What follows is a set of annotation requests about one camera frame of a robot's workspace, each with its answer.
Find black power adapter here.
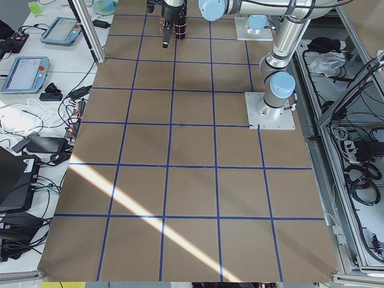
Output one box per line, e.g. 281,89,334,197
92,19,111,29

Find blue teach pendant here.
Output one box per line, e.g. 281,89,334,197
40,17,82,46
1,56,50,94

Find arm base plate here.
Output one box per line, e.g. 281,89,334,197
245,92,295,130
235,14,274,41

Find black coiled cables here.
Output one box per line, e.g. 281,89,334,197
344,161,382,208

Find white cloth bundle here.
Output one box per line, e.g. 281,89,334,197
308,52,346,77

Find brown gridded table mat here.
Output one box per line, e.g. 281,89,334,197
39,1,337,282

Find copper wire wine basket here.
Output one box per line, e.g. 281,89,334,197
159,16,187,43

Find blue teach pendant near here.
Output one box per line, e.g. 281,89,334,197
1,56,50,94

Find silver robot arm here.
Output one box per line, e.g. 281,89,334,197
257,1,338,120
147,1,296,49

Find black laptop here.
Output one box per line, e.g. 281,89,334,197
1,148,40,214

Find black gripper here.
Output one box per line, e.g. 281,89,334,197
161,0,185,48

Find aluminium frame post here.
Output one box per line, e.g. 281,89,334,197
68,0,105,64

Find power strip orange switches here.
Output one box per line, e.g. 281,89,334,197
64,99,86,140

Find blue teach pendant far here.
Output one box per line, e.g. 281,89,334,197
40,17,82,46

